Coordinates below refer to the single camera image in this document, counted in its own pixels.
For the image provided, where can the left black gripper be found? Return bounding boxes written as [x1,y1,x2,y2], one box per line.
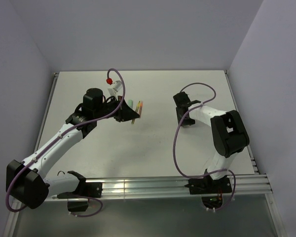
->
[94,96,139,122]

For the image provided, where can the olive yellow pen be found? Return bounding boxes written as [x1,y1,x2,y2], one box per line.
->
[131,101,141,124]

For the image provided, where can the green highlighter pen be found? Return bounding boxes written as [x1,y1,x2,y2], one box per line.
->
[127,100,133,108]

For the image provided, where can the orange thin pen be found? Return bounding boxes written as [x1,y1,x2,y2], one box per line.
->
[138,101,143,118]

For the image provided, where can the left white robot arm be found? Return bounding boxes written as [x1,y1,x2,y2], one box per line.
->
[5,88,140,211]

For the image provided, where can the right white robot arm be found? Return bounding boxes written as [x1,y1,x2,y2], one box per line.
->
[173,91,250,193]

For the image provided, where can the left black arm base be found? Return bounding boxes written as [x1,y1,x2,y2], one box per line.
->
[57,182,103,216]

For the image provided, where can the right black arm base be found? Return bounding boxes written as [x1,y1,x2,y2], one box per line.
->
[185,176,232,209]

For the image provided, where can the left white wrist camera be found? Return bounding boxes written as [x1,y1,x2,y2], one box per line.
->
[108,80,123,99]

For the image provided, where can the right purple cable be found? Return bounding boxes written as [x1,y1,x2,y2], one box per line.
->
[172,82,237,212]

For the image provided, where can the purple cable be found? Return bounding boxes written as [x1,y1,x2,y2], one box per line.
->
[172,82,237,212]
[5,68,126,218]

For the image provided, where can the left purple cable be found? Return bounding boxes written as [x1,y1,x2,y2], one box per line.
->
[5,68,126,218]

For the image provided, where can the aluminium front rail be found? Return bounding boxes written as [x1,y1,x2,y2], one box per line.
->
[12,141,273,236]

